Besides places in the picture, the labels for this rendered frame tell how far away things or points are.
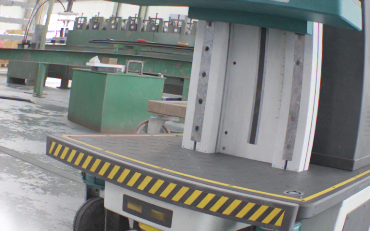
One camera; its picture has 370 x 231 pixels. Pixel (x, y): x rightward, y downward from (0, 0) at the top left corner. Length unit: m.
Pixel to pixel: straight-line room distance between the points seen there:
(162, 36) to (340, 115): 6.07
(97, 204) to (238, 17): 0.55
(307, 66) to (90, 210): 0.60
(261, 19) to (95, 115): 2.77
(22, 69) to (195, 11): 6.52
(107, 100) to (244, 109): 2.54
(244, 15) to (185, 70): 3.94
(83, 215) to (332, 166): 0.63
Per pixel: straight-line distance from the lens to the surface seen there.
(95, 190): 1.36
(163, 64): 5.28
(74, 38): 8.02
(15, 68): 7.89
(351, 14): 1.05
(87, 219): 1.29
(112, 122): 3.88
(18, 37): 10.97
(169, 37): 7.26
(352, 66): 1.33
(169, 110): 3.05
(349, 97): 1.33
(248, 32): 1.36
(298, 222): 1.03
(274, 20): 1.23
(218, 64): 1.34
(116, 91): 3.86
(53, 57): 5.98
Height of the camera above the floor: 0.52
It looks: 5 degrees down
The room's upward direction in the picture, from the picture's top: 7 degrees clockwise
